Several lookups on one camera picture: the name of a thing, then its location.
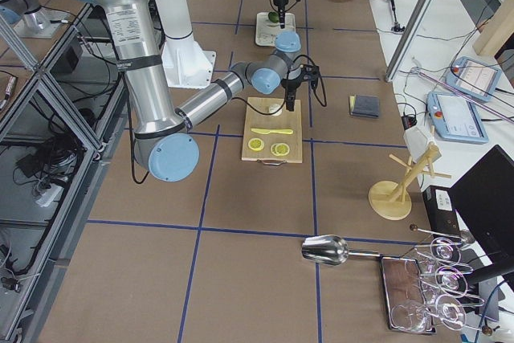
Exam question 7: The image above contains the far teach pendant tablet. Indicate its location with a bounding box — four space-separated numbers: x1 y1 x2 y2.
446 56 502 102

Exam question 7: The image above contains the wooden mug tree stand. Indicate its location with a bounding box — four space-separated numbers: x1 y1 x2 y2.
368 141 451 221

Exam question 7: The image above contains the cream bear tray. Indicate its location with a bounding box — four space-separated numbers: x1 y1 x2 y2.
255 12 296 47

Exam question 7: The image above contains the green avocado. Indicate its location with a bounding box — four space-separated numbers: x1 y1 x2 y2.
267 12 279 23

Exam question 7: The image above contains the white steamed bun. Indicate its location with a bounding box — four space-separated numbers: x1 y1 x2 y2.
268 104 282 116

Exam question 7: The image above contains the glass goblet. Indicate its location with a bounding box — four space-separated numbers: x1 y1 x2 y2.
419 266 483 304
410 223 471 270
390 295 466 334

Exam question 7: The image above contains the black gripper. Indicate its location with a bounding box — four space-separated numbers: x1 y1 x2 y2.
281 71 303 112
272 0 288 29

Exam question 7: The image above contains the lemon slice near handle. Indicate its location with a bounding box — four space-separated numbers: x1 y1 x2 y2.
247 137 265 152

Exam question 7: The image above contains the near teach pendant tablet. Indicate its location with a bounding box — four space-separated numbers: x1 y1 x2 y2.
426 92 489 144

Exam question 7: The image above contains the black monitor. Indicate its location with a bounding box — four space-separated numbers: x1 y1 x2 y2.
450 145 513 286

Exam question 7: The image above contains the aluminium frame post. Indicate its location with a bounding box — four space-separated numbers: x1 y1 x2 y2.
385 0 433 82

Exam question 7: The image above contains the yellow plastic knife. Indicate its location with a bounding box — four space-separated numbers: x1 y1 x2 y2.
251 128 294 135

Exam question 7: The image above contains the wooden cutting board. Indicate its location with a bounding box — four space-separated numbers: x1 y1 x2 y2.
241 97 303 164

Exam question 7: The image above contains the metal scoop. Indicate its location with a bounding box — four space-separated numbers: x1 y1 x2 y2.
301 235 381 266

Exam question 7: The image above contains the teach pendant tablet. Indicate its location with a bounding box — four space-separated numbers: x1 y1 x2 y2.
426 92 489 144
446 56 502 102

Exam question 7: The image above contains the black tray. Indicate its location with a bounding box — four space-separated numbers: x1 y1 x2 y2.
379 256 425 332

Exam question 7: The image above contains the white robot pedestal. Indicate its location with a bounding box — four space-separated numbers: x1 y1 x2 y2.
155 0 216 89

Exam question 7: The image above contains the grey folded cloth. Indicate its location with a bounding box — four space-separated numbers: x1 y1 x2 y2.
349 95 380 118

